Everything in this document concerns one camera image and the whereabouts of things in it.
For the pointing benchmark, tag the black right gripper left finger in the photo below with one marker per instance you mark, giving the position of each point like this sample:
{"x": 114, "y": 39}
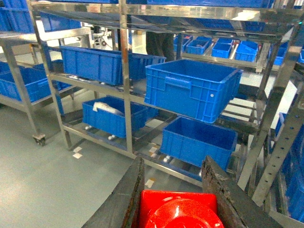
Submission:
{"x": 122, "y": 207}

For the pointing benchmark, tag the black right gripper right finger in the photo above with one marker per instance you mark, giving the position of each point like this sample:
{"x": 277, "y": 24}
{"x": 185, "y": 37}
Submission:
{"x": 235, "y": 208}

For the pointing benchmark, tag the red toy block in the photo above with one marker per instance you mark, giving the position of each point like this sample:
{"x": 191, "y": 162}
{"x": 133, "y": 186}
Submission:
{"x": 172, "y": 209}

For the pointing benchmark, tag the blue crate lower right shelf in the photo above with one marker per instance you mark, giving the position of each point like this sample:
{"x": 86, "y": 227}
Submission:
{"x": 191, "y": 141}

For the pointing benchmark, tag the blue crate lower left shelf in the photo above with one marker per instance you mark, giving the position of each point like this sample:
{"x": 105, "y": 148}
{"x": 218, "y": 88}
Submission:
{"x": 112, "y": 123}

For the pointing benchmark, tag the large blue crate on shelf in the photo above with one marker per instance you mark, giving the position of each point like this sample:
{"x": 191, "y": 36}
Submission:
{"x": 190, "y": 88}

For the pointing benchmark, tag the long blue crate upper shelf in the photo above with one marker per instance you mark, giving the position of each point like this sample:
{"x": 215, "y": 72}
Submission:
{"x": 105, "y": 65}

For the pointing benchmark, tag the stainless steel shelf rack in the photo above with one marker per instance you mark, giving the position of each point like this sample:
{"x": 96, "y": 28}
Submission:
{"x": 278, "y": 101}

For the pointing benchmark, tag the blue bin on cart middle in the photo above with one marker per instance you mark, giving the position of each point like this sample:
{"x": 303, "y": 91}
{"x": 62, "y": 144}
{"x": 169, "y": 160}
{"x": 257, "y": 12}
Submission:
{"x": 34, "y": 78}

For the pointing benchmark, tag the blue bin on cart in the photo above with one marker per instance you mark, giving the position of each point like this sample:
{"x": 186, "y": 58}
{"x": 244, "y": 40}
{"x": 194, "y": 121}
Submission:
{"x": 19, "y": 15}
{"x": 34, "y": 78}

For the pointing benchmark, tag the person in dark trousers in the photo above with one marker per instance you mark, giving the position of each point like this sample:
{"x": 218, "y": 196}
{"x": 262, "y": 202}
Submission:
{"x": 160, "y": 44}

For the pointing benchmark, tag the steel cart with wheels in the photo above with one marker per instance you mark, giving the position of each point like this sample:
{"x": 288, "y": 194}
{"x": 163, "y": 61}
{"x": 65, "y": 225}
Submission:
{"x": 9, "y": 40}

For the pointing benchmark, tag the blue bin on cart far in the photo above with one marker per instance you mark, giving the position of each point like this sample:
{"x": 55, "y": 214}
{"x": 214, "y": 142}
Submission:
{"x": 19, "y": 15}

